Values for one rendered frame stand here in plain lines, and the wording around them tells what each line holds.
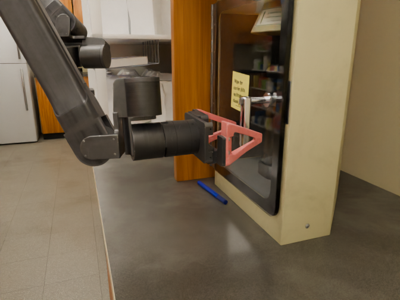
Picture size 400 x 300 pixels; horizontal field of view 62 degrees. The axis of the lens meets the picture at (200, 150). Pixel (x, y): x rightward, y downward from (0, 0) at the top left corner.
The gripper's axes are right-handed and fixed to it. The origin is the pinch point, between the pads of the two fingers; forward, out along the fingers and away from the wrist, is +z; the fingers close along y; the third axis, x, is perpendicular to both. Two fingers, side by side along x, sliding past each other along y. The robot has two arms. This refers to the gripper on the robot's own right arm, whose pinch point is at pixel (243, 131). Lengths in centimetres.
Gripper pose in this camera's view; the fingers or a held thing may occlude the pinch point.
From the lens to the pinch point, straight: 59.0
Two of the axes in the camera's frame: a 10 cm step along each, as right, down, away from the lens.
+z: 9.4, -1.0, 3.2
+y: -3.4, -2.7, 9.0
